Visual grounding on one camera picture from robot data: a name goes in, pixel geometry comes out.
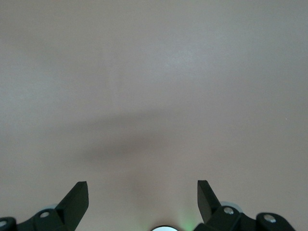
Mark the brown table cover sheet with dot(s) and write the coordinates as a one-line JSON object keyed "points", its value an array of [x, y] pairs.
{"points": [[72, 72]]}

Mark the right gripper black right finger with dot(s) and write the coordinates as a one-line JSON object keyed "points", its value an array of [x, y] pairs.
{"points": [[209, 207]]}

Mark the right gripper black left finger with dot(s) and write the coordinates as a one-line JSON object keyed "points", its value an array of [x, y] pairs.
{"points": [[72, 207]]}

